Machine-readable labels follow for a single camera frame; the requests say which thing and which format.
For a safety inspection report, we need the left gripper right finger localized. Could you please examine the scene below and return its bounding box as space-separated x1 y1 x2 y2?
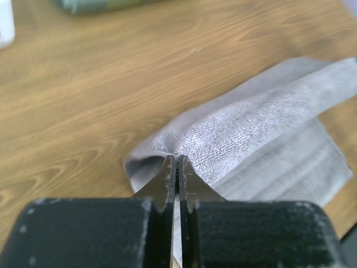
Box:
178 156 348 267

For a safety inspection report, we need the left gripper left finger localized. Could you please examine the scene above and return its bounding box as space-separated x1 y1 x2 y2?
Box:
1 156 173 267

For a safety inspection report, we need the grey towel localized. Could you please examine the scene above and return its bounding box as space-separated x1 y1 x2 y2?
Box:
123 58 356 206

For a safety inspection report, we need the teal plastic tub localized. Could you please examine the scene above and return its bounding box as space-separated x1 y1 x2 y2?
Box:
54 0 167 15

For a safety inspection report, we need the white plastic basket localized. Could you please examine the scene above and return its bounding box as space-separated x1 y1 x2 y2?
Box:
0 0 15 49

